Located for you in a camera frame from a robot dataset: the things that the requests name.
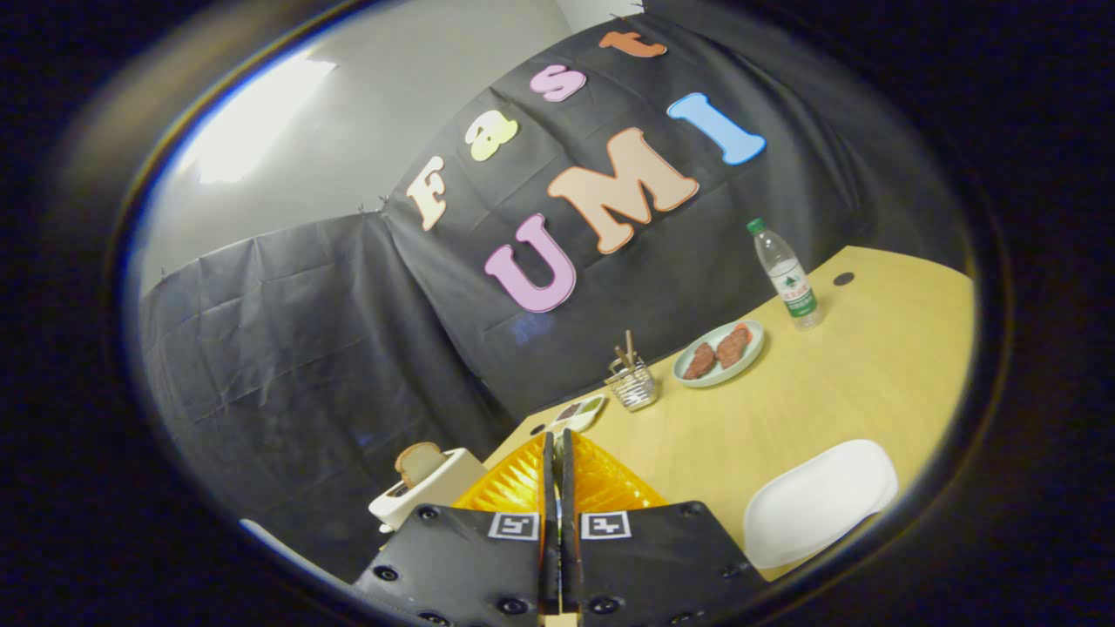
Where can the clear plastic water bottle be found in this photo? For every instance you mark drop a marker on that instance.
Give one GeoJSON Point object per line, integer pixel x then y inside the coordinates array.
{"type": "Point", "coordinates": [788, 279]}

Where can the bread slice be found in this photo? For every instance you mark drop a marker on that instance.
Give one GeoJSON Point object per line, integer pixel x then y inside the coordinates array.
{"type": "Point", "coordinates": [420, 461]}

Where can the white plate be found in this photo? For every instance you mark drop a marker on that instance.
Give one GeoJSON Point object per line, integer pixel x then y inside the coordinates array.
{"type": "Point", "coordinates": [819, 505]}

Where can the wooden stick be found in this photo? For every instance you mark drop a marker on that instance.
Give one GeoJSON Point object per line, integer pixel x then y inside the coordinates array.
{"type": "Point", "coordinates": [629, 344]}
{"type": "Point", "coordinates": [620, 353]}

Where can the black backdrop cloth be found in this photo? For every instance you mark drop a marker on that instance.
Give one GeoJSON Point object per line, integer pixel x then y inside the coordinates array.
{"type": "Point", "coordinates": [348, 348]}

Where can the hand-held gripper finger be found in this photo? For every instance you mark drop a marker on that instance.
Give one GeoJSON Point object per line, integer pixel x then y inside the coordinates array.
{"type": "Point", "coordinates": [549, 522]}
{"type": "Point", "coordinates": [568, 522]}

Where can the pale green plate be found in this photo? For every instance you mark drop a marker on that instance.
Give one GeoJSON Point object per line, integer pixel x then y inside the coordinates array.
{"type": "Point", "coordinates": [719, 377]}

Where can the brown meat piece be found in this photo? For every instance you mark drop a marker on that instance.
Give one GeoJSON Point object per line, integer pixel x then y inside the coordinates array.
{"type": "Point", "coordinates": [733, 347]}
{"type": "Point", "coordinates": [699, 361]}

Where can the white toaster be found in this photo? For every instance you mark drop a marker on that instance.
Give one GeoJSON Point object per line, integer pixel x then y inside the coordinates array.
{"type": "Point", "coordinates": [435, 495]}

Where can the white divided sauce tray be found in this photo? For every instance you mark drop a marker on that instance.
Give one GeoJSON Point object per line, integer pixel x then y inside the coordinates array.
{"type": "Point", "coordinates": [594, 409]}

